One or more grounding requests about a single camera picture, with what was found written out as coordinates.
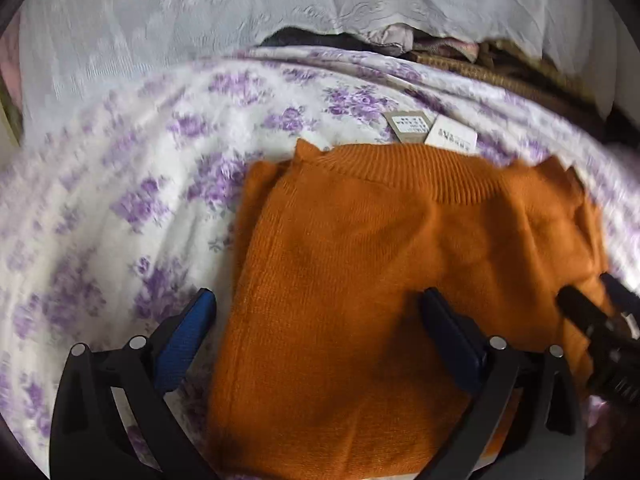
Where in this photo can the white paper clothing tag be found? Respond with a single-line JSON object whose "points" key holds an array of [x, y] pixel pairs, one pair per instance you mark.
{"points": [[451, 135]]}

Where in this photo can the pink bedding edge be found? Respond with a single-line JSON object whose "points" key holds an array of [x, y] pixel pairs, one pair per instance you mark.
{"points": [[7, 50]]}

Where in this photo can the orange knit sweater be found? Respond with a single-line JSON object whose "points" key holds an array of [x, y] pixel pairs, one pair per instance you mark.
{"points": [[360, 270]]}

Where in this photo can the white lace cloth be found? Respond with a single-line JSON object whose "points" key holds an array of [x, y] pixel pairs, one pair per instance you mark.
{"points": [[200, 20]]}

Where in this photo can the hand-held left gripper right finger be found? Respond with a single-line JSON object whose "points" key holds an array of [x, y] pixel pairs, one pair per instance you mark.
{"points": [[450, 340]]}

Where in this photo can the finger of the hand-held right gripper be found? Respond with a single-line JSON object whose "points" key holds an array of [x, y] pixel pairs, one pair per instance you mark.
{"points": [[580, 307], [620, 292]]}

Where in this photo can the dark cloth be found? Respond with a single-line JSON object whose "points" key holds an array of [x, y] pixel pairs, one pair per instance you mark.
{"points": [[310, 40]]}

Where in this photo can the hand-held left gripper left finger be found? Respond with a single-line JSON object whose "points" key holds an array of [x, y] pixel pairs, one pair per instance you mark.
{"points": [[186, 337]]}

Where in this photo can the brown wicker basket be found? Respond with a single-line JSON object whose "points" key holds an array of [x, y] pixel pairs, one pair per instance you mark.
{"points": [[520, 82]]}

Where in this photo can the brown paper clothing tag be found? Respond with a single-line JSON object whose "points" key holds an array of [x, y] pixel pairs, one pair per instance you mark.
{"points": [[407, 126]]}

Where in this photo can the purple floral white blanket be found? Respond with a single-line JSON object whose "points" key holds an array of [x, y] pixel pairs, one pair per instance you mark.
{"points": [[125, 200]]}

